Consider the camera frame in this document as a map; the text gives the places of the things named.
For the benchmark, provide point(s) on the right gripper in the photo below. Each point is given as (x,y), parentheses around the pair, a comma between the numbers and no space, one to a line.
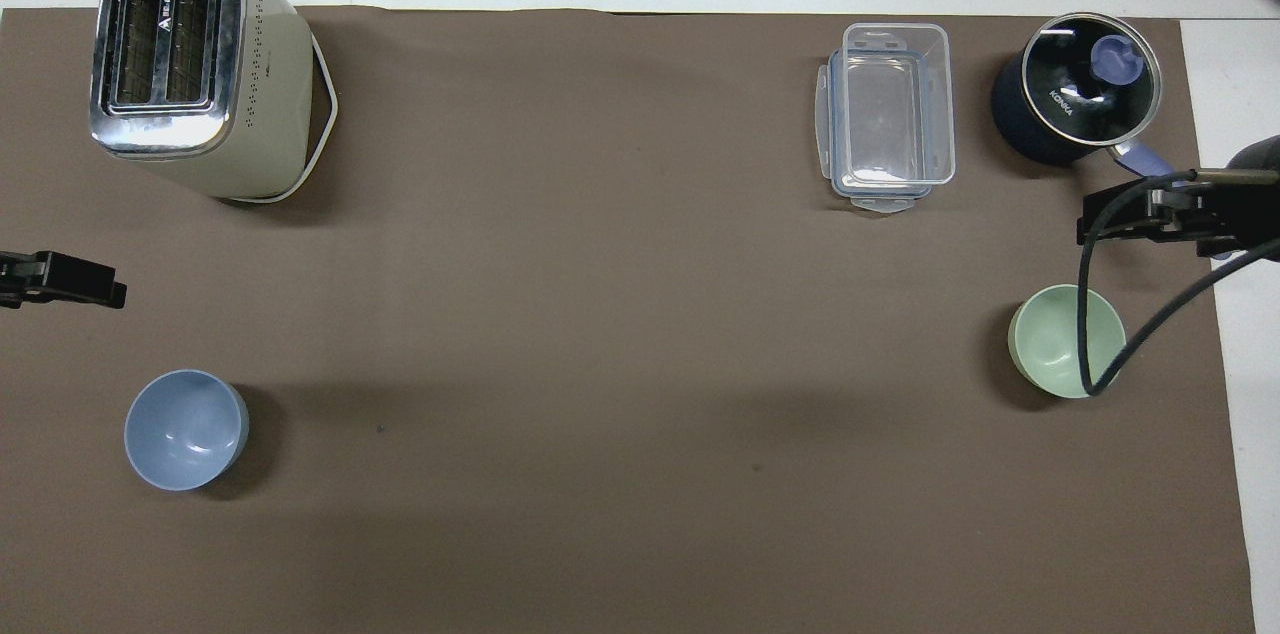
(1245,214)

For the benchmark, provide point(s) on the green bowl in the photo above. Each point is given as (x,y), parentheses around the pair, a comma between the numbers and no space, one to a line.
(1045,344)

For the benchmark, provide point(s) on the blue bowl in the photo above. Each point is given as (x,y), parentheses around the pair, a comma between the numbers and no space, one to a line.
(185,429)

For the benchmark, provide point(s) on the glass pot lid purple knob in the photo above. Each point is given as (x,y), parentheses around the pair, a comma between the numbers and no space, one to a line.
(1117,61)

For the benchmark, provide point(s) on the dark blue pot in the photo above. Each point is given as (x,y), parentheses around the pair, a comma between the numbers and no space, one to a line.
(1015,129)

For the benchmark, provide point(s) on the clear plastic food container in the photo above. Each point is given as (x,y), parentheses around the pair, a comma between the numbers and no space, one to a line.
(890,104)

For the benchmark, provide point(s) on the cream and chrome toaster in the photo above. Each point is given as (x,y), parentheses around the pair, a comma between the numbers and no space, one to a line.
(270,94)

